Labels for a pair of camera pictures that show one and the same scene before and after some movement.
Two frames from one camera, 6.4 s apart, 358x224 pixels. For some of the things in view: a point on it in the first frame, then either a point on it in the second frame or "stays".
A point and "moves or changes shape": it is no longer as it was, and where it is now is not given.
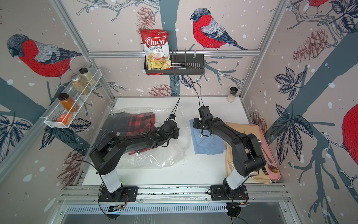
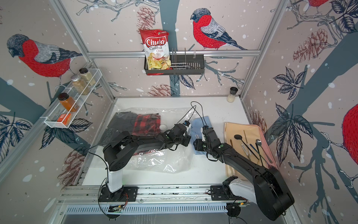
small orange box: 67,120 stays
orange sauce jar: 67,102 stays
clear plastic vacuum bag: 139,120 moves or changes shape
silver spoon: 259,143 stays
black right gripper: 195,123 to 197,145
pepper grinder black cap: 233,90 stays
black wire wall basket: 180,64 stays
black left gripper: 177,130 to 188,138
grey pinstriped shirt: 118,122 moves or changes shape
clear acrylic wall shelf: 68,105 stays
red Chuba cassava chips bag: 156,46 stays
